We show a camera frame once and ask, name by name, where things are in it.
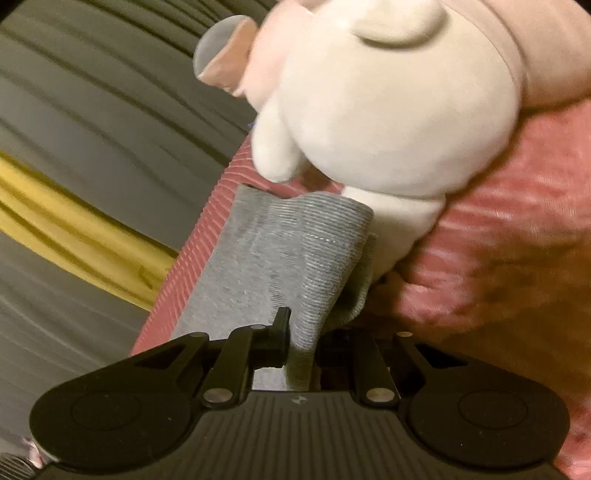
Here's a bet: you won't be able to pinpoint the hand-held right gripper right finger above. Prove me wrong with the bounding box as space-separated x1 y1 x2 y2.
320 329 466 409

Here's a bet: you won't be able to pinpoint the white plush toy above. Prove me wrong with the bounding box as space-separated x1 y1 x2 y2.
249 0 526 283

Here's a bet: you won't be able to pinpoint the grey sweat pants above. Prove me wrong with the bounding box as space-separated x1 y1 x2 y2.
171 184 377 394

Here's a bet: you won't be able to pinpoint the pink ribbed blanket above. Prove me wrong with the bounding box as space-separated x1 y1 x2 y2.
130 111 591 480

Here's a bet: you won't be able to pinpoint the pink plush toy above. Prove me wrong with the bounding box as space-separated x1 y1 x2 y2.
194 0 591 112

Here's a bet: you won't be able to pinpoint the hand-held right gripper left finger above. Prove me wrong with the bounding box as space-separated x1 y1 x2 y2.
134 307 293 409

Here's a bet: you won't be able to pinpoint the grey curtain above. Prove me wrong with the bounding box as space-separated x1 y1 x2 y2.
0 228 164 444
0 0 282 227

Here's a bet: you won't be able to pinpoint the yellow curtain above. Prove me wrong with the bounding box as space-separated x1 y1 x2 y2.
0 150 182 311

